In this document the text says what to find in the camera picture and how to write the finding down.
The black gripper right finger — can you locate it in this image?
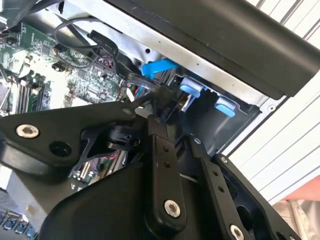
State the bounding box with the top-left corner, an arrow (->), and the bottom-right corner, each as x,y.
188,133 -> 302,240

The black printed wire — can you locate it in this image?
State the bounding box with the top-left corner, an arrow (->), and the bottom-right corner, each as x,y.
87,29 -> 177,118

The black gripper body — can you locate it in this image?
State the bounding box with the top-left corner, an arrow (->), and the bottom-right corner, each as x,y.
39,159 -> 235,240

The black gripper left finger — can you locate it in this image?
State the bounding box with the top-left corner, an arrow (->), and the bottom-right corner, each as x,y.
0,89 -> 189,238

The hard disk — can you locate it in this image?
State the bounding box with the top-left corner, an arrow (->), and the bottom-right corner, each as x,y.
178,76 -> 237,118

